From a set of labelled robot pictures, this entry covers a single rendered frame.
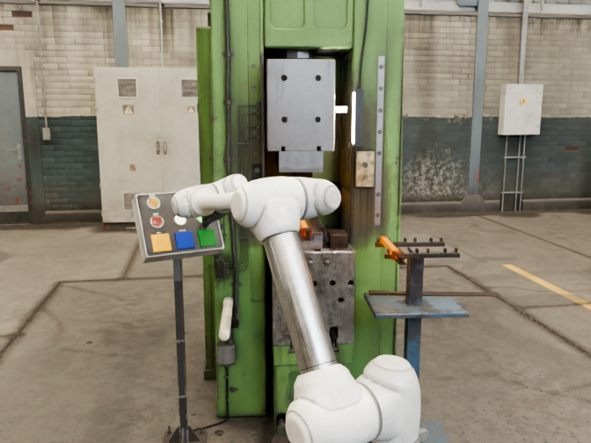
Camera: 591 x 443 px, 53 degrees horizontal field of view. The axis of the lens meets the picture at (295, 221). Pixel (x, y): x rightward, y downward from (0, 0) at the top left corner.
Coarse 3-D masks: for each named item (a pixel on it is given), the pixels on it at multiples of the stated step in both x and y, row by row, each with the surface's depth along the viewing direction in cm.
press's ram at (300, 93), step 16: (272, 64) 256; (288, 64) 256; (304, 64) 257; (320, 64) 257; (272, 80) 257; (288, 80) 257; (304, 80) 258; (320, 80) 258; (272, 96) 258; (288, 96) 259; (304, 96) 259; (320, 96) 260; (272, 112) 259; (288, 112) 260; (304, 112) 260; (320, 112) 261; (336, 112) 280; (272, 128) 261; (288, 128) 261; (304, 128) 262; (320, 128) 262; (272, 144) 262; (288, 144) 263; (304, 144) 263; (320, 144) 264
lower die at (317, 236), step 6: (306, 222) 290; (312, 222) 294; (300, 228) 277; (312, 228) 281; (300, 234) 271; (312, 234) 271; (318, 234) 271; (300, 240) 271; (312, 240) 271; (318, 240) 272; (306, 246) 272; (312, 246) 272; (318, 246) 272
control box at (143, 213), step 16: (160, 192) 250; (176, 192) 253; (144, 208) 245; (160, 208) 248; (144, 224) 242; (176, 224) 248; (192, 224) 251; (144, 240) 240; (144, 256) 240; (160, 256) 241; (176, 256) 246; (192, 256) 253
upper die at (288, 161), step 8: (280, 152) 263; (288, 152) 263; (296, 152) 263; (304, 152) 264; (312, 152) 264; (320, 152) 264; (280, 160) 264; (288, 160) 264; (296, 160) 264; (304, 160) 264; (312, 160) 265; (320, 160) 265; (280, 168) 264; (288, 168) 264; (296, 168) 265; (304, 168) 265; (312, 168) 265; (320, 168) 266
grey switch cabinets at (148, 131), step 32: (96, 96) 744; (128, 96) 748; (160, 96) 754; (192, 96) 760; (128, 128) 756; (160, 128) 762; (192, 128) 769; (128, 160) 764; (160, 160) 769; (192, 160) 776; (128, 192) 770; (128, 224) 783
